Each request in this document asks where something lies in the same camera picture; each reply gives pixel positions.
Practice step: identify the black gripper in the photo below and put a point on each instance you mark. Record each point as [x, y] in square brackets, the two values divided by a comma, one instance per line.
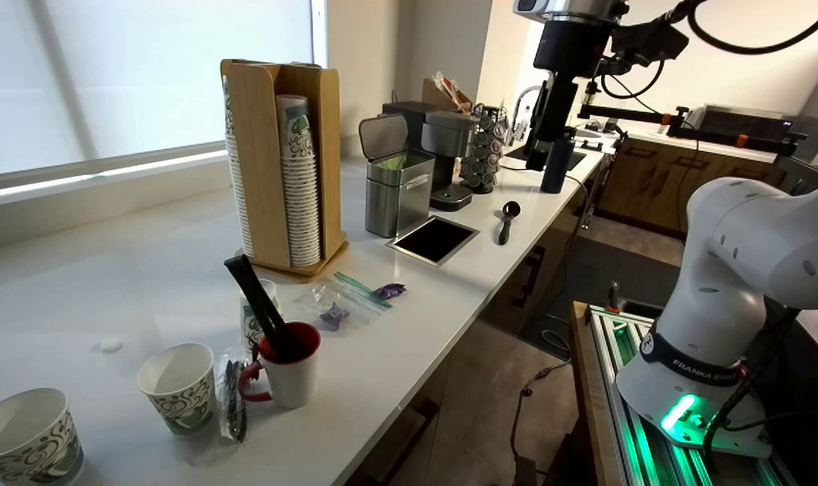
[570, 44]

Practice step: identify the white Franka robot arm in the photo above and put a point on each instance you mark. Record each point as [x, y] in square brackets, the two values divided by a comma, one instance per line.
[740, 253]

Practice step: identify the tall stack of paper cups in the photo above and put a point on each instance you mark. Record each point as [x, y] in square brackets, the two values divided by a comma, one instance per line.
[300, 180]

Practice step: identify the wooden cup dispenser stand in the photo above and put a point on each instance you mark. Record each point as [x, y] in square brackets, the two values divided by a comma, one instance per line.
[261, 162]

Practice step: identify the large printed paper cup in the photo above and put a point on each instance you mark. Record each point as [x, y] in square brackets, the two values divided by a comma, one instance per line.
[38, 455]

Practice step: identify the chrome faucet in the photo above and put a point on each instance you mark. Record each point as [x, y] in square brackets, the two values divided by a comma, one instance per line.
[518, 100]

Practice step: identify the black bottle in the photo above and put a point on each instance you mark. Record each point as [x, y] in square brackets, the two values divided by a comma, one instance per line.
[559, 172]

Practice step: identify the dark coffee pod carousel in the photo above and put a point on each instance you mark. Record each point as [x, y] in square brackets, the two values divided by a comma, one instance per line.
[485, 150]

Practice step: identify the grey coffee machine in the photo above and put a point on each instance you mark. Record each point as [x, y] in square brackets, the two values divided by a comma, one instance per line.
[450, 137]

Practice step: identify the black coffee scoop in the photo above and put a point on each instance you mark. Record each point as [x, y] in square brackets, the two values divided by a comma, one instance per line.
[506, 216]

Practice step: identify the wooden box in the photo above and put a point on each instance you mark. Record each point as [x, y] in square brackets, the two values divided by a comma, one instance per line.
[444, 94]

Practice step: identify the wooden cabinet under sink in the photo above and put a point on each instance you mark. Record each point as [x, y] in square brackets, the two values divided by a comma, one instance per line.
[660, 184]

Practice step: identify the black inset counter tray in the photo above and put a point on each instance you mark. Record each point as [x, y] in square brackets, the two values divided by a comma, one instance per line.
[436, 242]

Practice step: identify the steel bin green liner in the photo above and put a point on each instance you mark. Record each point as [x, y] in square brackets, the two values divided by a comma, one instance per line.
[398, 197]

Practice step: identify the purple plastic piece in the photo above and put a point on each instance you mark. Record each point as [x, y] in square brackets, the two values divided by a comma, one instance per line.
[390, 291]
[333, 316]

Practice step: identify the teal plastic stick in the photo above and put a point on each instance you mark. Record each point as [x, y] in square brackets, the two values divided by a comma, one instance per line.
[355, 288]

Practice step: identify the clear plastic bag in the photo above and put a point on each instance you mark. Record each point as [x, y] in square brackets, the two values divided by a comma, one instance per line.
[335, 300]

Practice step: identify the white mug red inside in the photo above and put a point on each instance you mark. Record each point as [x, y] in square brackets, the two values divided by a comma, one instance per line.
[290, 381]

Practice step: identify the white window roller blind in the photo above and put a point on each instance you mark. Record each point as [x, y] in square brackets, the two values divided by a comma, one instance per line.
[155, 72]

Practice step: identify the small white cap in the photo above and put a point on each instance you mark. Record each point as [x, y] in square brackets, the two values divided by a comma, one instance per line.
[109, 343]

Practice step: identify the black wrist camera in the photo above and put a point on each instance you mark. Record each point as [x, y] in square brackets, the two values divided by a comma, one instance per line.
[645, 44]

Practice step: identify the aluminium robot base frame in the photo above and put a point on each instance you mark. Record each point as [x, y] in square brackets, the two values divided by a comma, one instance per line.
[598, 388]

